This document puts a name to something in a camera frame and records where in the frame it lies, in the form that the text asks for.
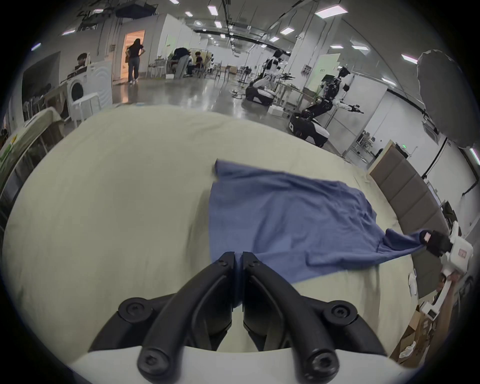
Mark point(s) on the brown padded headboard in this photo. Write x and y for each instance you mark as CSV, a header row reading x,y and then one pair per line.
x,y
408,191

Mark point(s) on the blue shirt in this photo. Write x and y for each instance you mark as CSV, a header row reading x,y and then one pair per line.
x,y
292,221

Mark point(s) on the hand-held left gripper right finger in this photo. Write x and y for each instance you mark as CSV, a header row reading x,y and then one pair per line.
x,y
277,303

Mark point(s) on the grey photo umbrella lamp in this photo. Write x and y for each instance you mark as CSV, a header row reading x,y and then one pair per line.
x,y
446,93

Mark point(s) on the person's right hand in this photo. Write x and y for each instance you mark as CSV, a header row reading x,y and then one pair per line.
x,y
453,280

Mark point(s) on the white humanoid robot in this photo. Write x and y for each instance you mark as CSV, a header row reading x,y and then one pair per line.
x,y
268,80
322,108

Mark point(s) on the low table with pale cover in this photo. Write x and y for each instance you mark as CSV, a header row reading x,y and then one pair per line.
x,y
26,138

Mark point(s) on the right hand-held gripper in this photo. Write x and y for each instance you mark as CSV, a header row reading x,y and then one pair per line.
x,y
459,255

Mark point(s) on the white plastic chair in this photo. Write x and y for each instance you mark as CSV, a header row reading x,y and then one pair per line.
x,y
84,108

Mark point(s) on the brown cartons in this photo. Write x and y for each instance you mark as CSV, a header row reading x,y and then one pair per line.
x,y
416,337

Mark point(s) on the white washing machine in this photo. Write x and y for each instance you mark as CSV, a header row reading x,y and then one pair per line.
x,y
90,86

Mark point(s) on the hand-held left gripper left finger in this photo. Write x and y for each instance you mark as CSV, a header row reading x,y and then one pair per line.
x,y
195,300

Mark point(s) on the group of people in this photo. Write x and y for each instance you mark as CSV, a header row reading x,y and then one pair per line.
x,y
187,62

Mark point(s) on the bed with beige sheet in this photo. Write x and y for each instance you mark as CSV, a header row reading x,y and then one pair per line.
x,y
112,195

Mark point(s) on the person's right forearm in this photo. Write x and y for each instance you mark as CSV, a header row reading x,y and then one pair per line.
x,y
446,315

